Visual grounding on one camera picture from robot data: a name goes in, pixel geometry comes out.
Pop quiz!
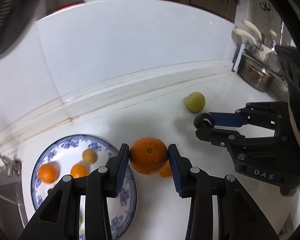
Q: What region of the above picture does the blue patterned white plate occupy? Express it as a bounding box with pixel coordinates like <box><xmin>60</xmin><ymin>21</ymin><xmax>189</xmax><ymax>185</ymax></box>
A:
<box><xmin>30</xmin><ymin>134</ymin><xmax>137</xmax><ymax>240</ymax></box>

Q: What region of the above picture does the large steel stockpot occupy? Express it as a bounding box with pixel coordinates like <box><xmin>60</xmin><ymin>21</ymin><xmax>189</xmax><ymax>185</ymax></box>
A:
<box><xmin>240</xmin><ymin>56</ymin><xmax>274</xmax><ymax>93</ymax></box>

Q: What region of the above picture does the chrome gooseneck faucet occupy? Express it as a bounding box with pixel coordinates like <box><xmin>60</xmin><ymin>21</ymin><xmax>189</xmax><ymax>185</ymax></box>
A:
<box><xmin>0</xmin><ymin>145</ymin><xmax>23</xmax><ymax>178</ymax></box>

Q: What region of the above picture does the green round fruit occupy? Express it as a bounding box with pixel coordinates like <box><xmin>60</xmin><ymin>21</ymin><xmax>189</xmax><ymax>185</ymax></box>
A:
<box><xmin>185</xmin><ymin>92</ymin><xmax>206</xmax><ymax>112</ymax></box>

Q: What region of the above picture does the brass colander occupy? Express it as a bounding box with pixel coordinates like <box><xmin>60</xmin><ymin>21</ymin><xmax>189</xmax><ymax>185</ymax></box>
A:
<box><xmin>0</xmin><ymin>0</ymin><xmax>25</xmax><ymax>45</ymax></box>

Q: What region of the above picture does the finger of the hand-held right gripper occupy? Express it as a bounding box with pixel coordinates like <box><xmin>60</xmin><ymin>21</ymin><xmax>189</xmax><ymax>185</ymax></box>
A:
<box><xmin>210</xmin><ymin>102</ymin><xmax>290</xmax><ymax>136</ymax></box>
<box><xmin>195</xmin><ymin>127</ymin><xmax>290</xmax><ymax>155</ymax></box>

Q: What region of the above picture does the steel sink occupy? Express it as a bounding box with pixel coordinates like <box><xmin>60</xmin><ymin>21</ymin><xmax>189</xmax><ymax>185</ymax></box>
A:
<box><xmin>0</xmin><ymin>172</ymin><xmax>28</xmax><ymax>230</ymax></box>

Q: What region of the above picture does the dark plum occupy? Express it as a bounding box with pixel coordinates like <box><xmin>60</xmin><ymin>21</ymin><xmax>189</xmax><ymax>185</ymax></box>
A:
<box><xmin>194</xmin><ymin>113</ymin><xmax>215</xmax><ymax>130</ymax></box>

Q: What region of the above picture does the large orange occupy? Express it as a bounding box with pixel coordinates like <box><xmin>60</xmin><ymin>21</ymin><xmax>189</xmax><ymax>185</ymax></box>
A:
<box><xmin>129</xmin><ymin>137</ymin><xmax>169</xmax><ymax>175</ymax></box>

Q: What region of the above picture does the small yellow round fruit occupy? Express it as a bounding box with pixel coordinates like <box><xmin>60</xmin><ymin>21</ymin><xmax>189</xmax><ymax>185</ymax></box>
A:
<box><xmin>82</xmin><ymin>148</ymin><xmax>98</xmax><ymax>165</ymax></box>

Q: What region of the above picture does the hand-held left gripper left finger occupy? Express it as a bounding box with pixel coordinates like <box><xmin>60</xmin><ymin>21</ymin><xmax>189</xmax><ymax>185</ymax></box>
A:
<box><xmin>18</xmin><ymin>143</ymin><xmax>130</xmax><ymax>240</ymax></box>

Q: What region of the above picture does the small orange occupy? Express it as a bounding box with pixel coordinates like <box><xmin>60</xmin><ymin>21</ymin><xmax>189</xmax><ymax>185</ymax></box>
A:
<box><xmin>38</xmin><ymin>163</ymin><xmax>58</xmax><ymax>183</ymax></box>
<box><xmin>159</xmin><ymin>161</ymin><xmax>173</xmax><ymax>178</ymax></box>
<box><xmin>70</xmin><ymin>163</ymin><xmax>88</xmax><ymax>179</ymax></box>

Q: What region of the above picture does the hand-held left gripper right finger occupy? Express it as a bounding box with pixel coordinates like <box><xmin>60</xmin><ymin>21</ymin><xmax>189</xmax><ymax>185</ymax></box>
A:
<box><xmin>168</xmin><ymin>144</ymin><xmax>277</xmax><ymax>240</ymax></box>

